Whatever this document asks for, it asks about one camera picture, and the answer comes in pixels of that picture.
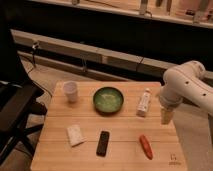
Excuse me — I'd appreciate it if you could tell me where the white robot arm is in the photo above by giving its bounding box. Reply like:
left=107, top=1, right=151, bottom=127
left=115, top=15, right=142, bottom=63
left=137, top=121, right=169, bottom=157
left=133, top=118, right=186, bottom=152
left=158, top=61, right=213, bottom=124

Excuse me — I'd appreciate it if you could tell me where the white paper cup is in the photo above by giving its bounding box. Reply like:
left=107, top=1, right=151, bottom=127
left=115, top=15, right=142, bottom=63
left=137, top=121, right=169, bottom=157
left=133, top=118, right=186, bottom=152
left=63, top=81, right=78, bottom=103

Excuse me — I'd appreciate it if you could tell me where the black office chair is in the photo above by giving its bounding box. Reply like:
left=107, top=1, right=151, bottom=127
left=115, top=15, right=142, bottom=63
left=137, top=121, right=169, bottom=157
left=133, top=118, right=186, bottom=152
left=0, top=6, right=47, bottom=166

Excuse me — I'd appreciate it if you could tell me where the green bowl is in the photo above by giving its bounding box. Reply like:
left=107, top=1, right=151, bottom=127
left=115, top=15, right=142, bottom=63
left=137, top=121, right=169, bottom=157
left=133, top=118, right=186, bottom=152
left=93, top=87, right=124, bottom=114

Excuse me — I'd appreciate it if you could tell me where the black hanging cable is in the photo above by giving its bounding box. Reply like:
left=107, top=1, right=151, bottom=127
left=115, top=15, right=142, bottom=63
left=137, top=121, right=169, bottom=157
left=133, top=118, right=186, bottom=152
left=135, top=9, right=153, bottom=73

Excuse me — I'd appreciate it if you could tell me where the white tube with cap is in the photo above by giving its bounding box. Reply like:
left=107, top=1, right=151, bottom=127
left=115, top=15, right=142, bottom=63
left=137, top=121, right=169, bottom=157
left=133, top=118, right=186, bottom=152
left=137, top=88, right=151, bottom=117

